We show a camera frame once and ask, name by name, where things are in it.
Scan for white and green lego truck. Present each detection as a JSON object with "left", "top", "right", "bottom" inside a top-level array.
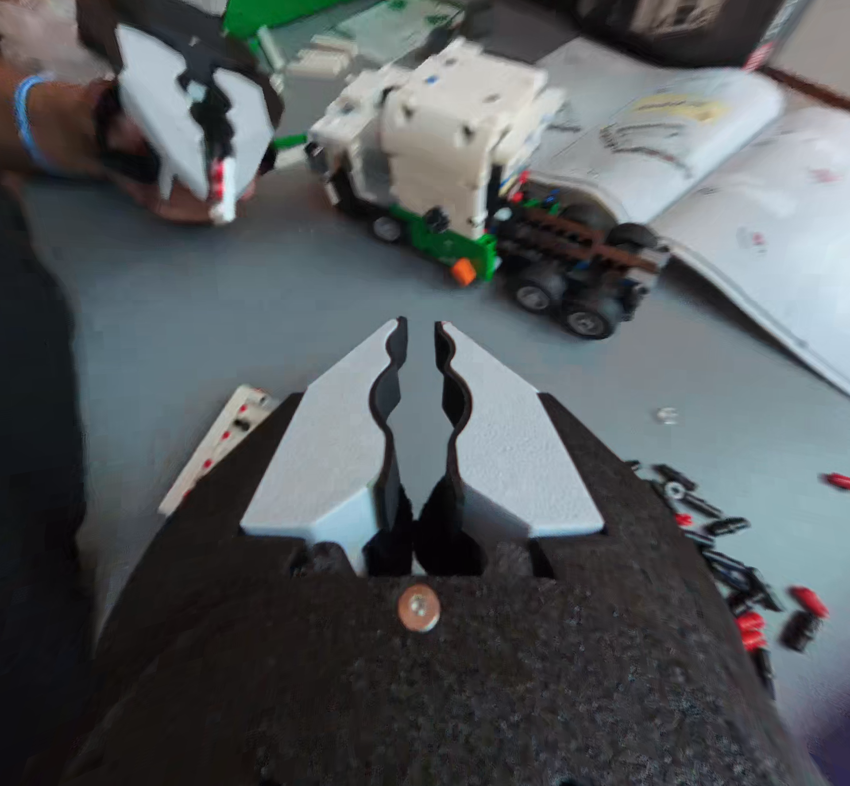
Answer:
[{"left": 304, "top": 38, "right": 673, "bottom": 342}]

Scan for blue wristband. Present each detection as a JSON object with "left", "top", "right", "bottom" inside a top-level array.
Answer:
[{"left": 13, "top": 72, "right": 57, "bottom": 173}]

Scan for white lego panel assembly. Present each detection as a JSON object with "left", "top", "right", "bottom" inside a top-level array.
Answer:
[{"left": 158, "top": 384, "right": 280, "bottom": 516}]

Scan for clear bag of lego parts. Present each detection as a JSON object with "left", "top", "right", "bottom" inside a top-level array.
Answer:
[{"left": 255, "top": 0, "right": 495, "bottom": 80}]

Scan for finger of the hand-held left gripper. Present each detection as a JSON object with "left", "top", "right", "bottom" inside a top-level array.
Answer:
[
  {"left": 116, "top": 24, "right": 213, "bottom": 203},
  {"left": 216, "top": 72, "right": 276, "bottom": 203}
]

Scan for person's left hand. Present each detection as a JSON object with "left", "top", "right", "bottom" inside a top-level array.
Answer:
[{"left": 86, "top": 79, "right": 256, "bottom": 224}]

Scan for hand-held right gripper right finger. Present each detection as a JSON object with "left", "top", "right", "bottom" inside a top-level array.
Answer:
[{"left": 412, "top": 320, "right": 607, "bottom": 578}]

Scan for person's dark pants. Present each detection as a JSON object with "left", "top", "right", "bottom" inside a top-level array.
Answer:
[{"left": 0, "top": 182, "right": 94, "bottom": 786}]

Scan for pile of lego pins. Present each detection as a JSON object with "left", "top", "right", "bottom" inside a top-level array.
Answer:
[{"left": 624, "top": 459, "right": 831, "bottom": 701}]

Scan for open instruction booklet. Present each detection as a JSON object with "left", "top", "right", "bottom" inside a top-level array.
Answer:
[{"left": 531, "top": 36, "right": 850, "bottom": 397}]

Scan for pale pink cloth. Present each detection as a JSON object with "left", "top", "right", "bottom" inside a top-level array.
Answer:
[{"left": 0, "top": 0, "right": 134, "bottom": 73}]

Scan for small white lego piece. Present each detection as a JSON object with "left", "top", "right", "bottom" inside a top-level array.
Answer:
[{"left": 209, "top": 155, "right": 239, "bottom": 226}]

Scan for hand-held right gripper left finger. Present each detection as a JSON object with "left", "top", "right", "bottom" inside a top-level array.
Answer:
[{"left": 239, "top": 316, "right": 414, "bottom": 578}]

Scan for person's left forearm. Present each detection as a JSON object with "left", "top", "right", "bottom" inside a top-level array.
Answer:
[{"left": 0, "top": 59, "right": 100, "bottom": 179}]

